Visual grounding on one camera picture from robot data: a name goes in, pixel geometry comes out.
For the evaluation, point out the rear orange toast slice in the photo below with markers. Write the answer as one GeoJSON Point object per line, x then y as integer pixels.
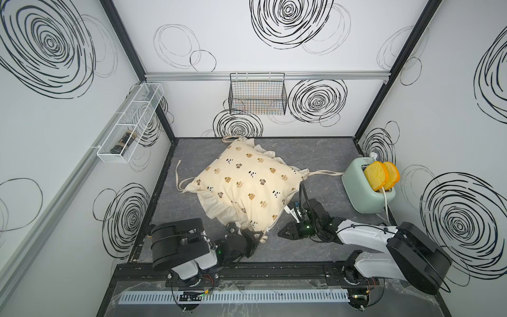
{"type": "Point", "coordinates": [394, 176]}

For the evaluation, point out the white wire wall shelf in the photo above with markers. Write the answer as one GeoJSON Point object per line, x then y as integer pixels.
{"type": "Point", "coordinates": [137, 116]}

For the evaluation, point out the grey slotted cable duct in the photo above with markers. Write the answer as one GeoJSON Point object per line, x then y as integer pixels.
{"type": "Point", "coordinates": [234, 296]}

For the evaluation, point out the front yellow toast slice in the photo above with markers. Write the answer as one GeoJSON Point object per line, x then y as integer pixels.
{"type": "Point", "coordinates": [377, 175]}

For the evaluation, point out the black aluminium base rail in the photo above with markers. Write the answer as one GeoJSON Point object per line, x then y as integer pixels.
{"type": "Point", "coordinates": [329, 272]}

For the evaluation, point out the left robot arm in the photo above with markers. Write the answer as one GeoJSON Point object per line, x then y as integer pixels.
{"type": "Point", "coordinates": [183, 247]}

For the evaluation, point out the mint green toaster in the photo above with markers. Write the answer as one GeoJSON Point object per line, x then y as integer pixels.
{"type": "Point", "coordinates": [362, 197]}

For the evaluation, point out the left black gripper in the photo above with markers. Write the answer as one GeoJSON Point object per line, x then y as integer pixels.
{"type": "Point", "coordinates": [254, 234]}

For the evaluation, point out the black wire wall basket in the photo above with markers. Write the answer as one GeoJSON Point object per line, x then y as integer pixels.
{"type": "Point", "coordinates": [257, 93]}

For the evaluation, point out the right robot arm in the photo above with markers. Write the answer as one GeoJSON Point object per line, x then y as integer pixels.
{"type": "Point", "coordinates": [400, 252]}

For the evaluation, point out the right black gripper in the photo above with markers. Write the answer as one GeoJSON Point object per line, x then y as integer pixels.
{"type": "Point", "coordinates": [292, 227]}

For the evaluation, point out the cream animal print pillowcase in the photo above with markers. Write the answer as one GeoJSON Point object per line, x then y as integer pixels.
{"type": "Point", "coordinates": [246, 185]}

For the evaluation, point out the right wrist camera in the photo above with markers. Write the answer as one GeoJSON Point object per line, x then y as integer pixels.
{"type": "Point", "coordinates": [296, 211]}

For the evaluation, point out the dark object in shelf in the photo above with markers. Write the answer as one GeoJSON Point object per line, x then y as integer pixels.
{"type": "Point", "coordinates": [125, 141]}

